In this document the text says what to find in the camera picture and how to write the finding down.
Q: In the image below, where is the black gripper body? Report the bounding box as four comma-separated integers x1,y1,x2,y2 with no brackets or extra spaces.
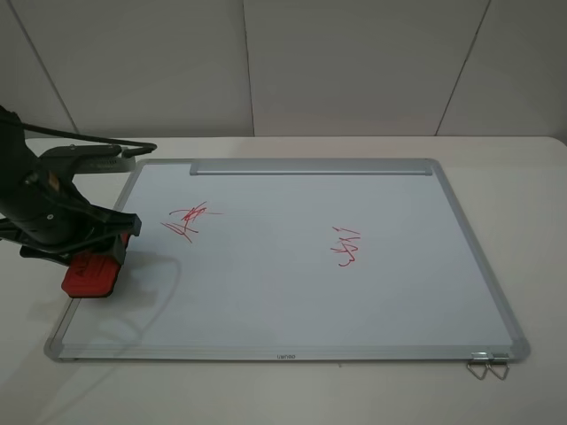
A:
1,151,141,253

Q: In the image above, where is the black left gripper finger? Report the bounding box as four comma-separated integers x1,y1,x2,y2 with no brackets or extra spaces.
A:
19,245,83,267

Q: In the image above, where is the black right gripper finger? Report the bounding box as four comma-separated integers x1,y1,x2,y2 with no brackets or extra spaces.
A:
110,234,130,266

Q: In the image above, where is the red whiteboard eraser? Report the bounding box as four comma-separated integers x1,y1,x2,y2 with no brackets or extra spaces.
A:
61,252,122,298

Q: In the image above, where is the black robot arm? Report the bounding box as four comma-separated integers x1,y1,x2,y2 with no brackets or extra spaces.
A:
1,109,156,266

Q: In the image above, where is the white aluminium-framed whiteboard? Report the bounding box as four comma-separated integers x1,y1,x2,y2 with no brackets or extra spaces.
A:
44,159,530,362

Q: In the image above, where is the grey marker tray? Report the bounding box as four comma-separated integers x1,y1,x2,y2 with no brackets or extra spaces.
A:
190,158,434,176

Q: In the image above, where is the left metal hanging clip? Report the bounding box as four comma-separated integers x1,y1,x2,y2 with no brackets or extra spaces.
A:
466,352,490,381

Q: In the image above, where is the metal hanging clip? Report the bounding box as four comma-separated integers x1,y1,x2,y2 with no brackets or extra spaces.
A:
486,353,510,381
466,352,490,381

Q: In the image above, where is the right metal hanging clip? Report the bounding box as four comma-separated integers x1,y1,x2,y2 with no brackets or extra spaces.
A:
486,353,510,381

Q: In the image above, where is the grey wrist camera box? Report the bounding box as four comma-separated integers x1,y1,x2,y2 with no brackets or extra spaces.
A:
39,145,136,176

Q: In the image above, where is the black camera cable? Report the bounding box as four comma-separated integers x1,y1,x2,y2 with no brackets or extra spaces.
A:
0,112,157,157

